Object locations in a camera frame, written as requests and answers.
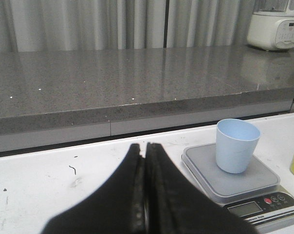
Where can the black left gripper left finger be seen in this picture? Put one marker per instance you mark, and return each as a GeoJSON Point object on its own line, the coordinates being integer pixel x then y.
{"type": "Point", "coordinates": [116, 207]}

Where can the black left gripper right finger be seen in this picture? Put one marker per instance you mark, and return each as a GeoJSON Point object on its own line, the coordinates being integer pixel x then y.
{"type": "Point", "coordinates": [176, 206]}

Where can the light blue plastic cup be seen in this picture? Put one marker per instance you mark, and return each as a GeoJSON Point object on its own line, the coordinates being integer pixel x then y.
{"type": "Point", "coordinates": [236, 141]}

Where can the silver digital kitchen scale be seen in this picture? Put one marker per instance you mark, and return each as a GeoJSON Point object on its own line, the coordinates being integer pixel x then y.
{"type": "Point", "coordinates": [255, 195]}

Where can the grey stone counter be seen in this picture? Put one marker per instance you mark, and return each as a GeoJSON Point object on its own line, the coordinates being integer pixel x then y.
{"type": "Point", "coordinates": [50, 98]}

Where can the white blender appliance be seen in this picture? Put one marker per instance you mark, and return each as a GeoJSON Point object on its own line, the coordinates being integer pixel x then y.
{"type": "Point", "coordinates": [272, 25]}

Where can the grey curtain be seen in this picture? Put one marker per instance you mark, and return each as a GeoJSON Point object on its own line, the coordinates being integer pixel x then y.
{"type": "Point", "coordinates": [51, 25]}

